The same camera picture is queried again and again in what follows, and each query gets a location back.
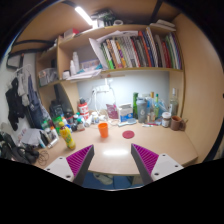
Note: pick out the magenta pouch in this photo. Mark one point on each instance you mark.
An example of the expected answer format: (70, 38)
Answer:
(112, 111)

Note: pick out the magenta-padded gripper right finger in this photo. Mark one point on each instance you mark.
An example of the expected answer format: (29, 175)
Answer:
(160, 165)

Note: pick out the green plastic canister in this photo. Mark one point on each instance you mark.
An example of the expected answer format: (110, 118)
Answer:
(57, 121)

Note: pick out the flat round red coaster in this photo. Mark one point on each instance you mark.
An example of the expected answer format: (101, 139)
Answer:
(128, 134)

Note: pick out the dark hanging clothes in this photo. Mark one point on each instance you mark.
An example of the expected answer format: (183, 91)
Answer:
(20, 100)

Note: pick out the slim green bottle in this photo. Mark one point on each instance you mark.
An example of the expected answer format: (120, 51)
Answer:
(156, 108)

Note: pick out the yellow drink bottle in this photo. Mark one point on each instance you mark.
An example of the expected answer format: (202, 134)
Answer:
(67, 137)

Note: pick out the brown mug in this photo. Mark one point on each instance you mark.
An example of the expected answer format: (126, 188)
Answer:
(175, 123)

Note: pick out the orange plastic cup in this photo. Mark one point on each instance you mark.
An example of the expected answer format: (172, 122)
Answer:
(103, 130)

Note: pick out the black appliance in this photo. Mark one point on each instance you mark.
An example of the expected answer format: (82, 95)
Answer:
(56, 109)

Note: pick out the ceiling tube light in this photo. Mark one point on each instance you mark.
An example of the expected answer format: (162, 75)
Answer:
(84, 15)

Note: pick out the grey shaker bottle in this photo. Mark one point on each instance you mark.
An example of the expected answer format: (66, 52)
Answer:
(141, 111)

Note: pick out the silver spray can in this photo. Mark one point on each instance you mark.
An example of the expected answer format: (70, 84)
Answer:
(53, 142)

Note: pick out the white tube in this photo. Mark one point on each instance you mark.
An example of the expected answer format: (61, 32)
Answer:
(147, 125)

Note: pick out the green glass bottle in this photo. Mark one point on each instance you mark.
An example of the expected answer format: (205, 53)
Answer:
(135, 105)

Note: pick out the black bag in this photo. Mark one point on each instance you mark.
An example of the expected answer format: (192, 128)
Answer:
(13, 150)

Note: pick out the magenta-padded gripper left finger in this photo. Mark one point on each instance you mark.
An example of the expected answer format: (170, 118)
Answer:
(65, 166)

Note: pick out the clear bottle with gold cap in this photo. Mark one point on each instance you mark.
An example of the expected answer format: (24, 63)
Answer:
(152, 110)

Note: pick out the clear blue plastic bag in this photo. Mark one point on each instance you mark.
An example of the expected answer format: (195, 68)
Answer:
(162, 106)

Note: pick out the red and white canister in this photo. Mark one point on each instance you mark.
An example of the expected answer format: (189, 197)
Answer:
(83, 108)

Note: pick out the brown bottle with green cap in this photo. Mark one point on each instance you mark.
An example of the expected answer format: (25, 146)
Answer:
(80, 125)

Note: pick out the brown jar with white lid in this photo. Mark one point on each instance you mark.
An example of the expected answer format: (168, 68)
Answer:
(166, 120)

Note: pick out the clear glass bottle white cap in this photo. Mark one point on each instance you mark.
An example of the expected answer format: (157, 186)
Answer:
(173, 105)

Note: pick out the white bottle with blue label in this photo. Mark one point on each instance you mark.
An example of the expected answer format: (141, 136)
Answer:
(95, 118)

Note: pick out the white power strip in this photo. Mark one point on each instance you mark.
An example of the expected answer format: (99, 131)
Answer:
(101, 89)

